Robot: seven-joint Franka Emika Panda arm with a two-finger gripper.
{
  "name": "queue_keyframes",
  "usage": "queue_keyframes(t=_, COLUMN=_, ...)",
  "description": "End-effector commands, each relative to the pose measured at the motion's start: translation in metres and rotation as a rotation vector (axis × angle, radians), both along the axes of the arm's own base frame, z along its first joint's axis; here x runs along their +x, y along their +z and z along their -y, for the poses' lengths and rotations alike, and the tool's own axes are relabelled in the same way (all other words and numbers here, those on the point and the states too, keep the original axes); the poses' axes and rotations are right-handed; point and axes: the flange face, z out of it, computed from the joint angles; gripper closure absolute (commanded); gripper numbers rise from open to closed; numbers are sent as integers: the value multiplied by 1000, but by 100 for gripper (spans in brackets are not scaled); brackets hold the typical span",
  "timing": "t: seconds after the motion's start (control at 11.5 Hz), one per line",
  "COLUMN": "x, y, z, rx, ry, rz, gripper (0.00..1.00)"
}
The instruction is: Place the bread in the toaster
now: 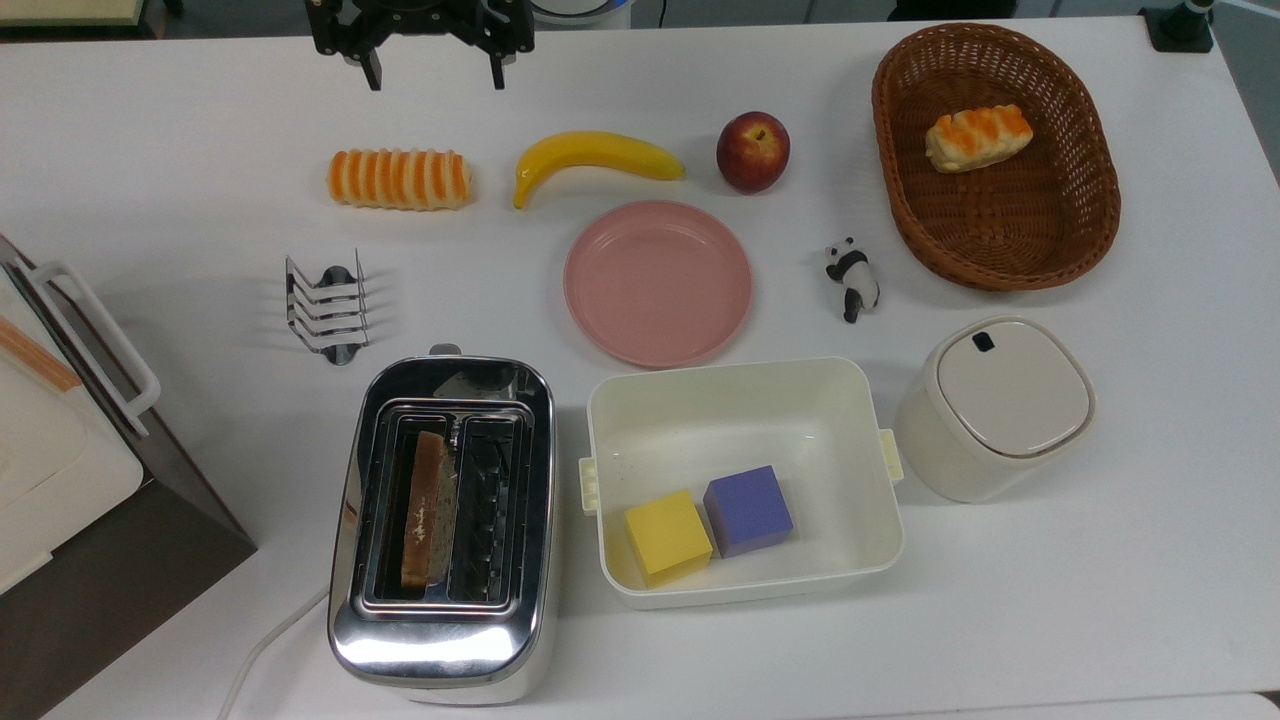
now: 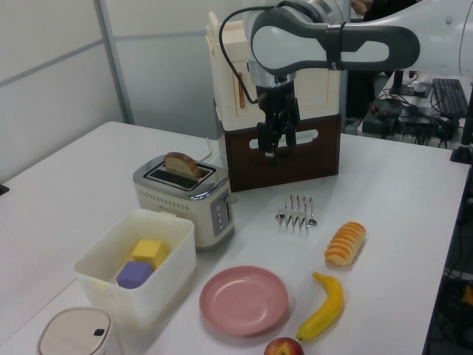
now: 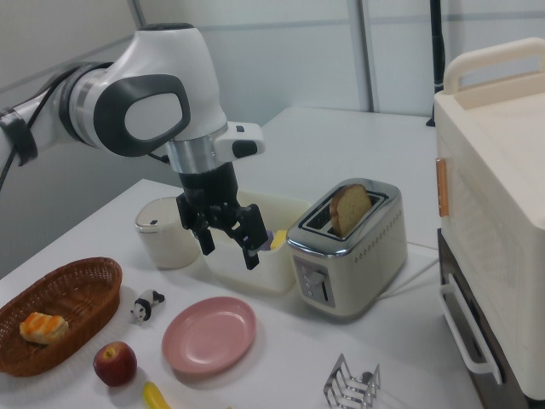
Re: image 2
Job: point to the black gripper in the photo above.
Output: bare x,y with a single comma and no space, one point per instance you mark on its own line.
275,98

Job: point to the brown bread slice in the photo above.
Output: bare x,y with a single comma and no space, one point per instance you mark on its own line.
183,164

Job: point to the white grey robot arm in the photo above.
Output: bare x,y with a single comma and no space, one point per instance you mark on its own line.
354,40

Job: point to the cream chrome toaster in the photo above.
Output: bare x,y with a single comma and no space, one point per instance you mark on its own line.
192,207

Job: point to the orange striped bread roll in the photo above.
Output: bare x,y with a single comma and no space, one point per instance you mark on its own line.
345,244

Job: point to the dark brown wooden crate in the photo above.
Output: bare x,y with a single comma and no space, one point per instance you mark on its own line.
318,159

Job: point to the cream toy cabinet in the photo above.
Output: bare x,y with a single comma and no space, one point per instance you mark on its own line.
318,88

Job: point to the metal toast rack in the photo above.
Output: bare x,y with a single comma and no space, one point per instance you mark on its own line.
295,216

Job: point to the pink plate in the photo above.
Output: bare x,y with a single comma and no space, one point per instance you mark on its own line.
244,300

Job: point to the black keyboard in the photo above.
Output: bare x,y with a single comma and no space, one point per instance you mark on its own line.
449,96

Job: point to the yellow block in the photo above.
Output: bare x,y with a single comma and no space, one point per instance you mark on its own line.
148,251

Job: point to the yellow banana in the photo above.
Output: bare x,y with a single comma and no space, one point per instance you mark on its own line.
327,308

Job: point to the white plastic container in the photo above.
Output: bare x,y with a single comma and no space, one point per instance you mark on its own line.
148,259

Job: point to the black desk pole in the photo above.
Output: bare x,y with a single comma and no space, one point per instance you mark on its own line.
466,137

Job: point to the purple block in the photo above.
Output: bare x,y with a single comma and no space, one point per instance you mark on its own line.
133,275

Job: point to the red apple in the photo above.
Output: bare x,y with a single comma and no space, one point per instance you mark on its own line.
284,347

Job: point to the black object at table edge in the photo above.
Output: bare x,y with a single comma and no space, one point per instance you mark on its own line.
3,189

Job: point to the white lidded bin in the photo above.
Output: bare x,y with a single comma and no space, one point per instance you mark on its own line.
79,333

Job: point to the grey partition post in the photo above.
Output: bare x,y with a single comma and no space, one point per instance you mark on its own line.
116,63

